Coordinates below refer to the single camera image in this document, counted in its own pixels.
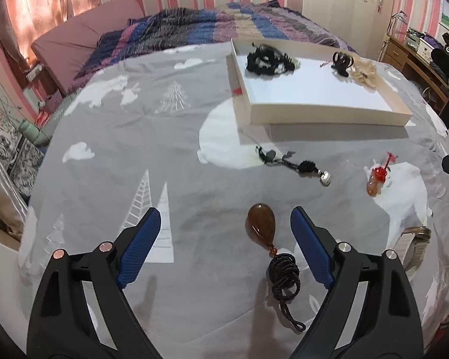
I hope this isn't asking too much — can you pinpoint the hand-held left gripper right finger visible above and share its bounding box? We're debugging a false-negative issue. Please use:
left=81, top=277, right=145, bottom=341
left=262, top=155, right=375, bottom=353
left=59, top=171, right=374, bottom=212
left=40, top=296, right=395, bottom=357
left=290, top=206, right=424, bottom=359

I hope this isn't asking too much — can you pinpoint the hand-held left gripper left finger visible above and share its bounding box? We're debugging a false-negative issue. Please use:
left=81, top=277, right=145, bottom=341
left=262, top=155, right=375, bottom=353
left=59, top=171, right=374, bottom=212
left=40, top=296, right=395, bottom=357
left=27, top=207, right=164, bottom=359

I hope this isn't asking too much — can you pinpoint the brown teardrop pendant necklace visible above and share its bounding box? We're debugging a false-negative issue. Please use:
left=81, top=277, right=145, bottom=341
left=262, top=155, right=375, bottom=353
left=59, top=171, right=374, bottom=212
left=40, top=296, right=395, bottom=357
left=246, top=203, right=307, bottom=333

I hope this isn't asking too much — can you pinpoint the black knotted cord charm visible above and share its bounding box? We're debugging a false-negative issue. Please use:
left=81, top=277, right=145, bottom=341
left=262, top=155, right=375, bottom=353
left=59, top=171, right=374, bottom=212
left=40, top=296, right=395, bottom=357
left=256, top=144, right=332, bottom=188

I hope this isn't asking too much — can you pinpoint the cream beaded bracelet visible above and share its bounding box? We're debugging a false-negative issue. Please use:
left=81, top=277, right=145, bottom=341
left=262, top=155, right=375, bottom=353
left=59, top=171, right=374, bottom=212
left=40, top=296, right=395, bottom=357
left=350, top=60, right=377, bottom=87

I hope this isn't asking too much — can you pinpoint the shallow white cardboard box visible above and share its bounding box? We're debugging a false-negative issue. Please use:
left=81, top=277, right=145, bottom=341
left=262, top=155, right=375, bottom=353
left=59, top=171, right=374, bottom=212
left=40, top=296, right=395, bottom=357
left=226, top=38, right=413, bottom=128

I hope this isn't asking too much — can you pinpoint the black hair claw clip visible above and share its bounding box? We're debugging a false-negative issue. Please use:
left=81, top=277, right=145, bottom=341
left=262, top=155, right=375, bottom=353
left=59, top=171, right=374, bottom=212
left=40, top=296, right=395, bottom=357
left=331, top=51, right=354, bottom=79

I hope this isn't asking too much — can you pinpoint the black scrunchie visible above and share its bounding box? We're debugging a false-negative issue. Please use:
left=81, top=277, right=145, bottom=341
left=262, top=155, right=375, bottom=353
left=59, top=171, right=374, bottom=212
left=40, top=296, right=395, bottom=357
left=246, top=50, right=274, bottom=76

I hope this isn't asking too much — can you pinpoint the black braided cord bracelet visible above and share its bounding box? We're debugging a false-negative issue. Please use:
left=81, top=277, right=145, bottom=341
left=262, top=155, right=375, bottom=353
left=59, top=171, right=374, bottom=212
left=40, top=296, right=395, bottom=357
left=251, top=43, right=296, bottom=74

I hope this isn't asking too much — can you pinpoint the orange gourd pendant red knot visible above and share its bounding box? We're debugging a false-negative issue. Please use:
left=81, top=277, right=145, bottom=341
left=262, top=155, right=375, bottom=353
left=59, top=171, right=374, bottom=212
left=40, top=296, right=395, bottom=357
left=365, top=152, right=398, bottom=197

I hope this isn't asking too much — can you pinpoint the grey printed blanket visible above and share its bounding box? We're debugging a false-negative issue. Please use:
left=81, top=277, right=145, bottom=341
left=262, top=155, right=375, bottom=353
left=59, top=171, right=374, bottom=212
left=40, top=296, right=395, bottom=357
left=17, top=39, right=449, bottom=359

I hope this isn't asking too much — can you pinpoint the black bag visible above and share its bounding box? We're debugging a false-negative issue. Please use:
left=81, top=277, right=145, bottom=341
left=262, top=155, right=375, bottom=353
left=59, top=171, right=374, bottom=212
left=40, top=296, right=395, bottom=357
left=430, top=33, right=449, bottom=85

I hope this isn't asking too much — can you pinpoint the wooden desk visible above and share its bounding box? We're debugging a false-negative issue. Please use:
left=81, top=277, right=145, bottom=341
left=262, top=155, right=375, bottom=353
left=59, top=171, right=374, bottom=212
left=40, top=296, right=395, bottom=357
left=381, top=34, right=449, bottom=117

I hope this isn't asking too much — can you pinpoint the white storage box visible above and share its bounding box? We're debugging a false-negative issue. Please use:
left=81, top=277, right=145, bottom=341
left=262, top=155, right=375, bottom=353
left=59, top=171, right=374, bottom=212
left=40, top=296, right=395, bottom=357
left=418, top=39, right=435, bottom=61

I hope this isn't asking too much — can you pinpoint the clear plastic bag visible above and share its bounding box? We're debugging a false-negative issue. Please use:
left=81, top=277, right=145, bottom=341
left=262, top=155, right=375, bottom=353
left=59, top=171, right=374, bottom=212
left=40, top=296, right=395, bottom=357
left=0, top=120, right=46, bottom=234

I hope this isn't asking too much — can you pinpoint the green bottle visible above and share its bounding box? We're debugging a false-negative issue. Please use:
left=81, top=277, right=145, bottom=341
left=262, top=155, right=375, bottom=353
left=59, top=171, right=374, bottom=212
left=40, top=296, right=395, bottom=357
left=20, top=119, right=52, bottom=145

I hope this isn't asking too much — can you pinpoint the desk lamp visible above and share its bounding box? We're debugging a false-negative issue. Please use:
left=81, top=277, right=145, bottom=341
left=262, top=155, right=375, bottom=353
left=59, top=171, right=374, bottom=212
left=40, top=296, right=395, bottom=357
left=388, top=12, right=409, bottom=39

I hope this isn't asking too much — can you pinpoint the white wardrobe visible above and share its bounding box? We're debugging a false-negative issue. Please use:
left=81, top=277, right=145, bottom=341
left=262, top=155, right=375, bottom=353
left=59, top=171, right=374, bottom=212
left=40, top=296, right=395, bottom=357
left=301, top=0, right=398, bottom=63

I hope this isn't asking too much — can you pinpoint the white power strip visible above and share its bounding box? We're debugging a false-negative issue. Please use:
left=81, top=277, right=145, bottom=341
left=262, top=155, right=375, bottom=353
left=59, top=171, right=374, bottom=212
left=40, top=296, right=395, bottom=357
left=25, top=65, right=44, bottom=82

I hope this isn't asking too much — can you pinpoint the pink pillow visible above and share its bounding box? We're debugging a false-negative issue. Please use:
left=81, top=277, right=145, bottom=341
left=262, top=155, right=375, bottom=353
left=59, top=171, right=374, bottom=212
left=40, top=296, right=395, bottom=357
left=31, top=0, right=147, bottom=95

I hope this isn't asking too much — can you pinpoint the striped purple blue quilt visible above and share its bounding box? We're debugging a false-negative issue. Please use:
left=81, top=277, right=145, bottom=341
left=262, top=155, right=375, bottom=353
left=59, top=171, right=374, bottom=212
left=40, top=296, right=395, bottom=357
left=68, top=0, right=359, bottom=95

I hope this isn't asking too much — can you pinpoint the pink patterned curtain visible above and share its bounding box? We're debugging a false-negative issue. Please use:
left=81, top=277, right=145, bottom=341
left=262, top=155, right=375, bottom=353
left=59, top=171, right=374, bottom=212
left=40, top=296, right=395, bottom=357
left=0, top=0, right=100, bottom=69

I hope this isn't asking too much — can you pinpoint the wristwatch with beige strap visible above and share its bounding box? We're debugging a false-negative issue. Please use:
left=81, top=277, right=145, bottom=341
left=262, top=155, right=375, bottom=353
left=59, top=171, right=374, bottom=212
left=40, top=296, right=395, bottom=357
left=394, top=226, right=432, bottom=272

